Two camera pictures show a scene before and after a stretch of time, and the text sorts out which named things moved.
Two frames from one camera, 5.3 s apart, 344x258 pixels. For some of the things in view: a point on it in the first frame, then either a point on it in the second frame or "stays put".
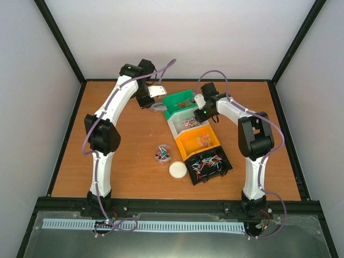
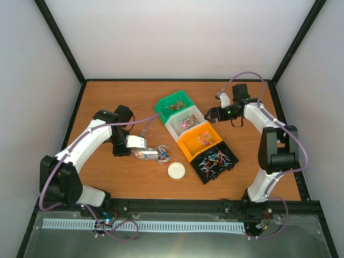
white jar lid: (178, 170) stays put
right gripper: (200, 117) → (212, 111)
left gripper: (144, 104) → (117, 152)
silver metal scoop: (158, 107) → (146, 153)
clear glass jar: (163, 153) stays put
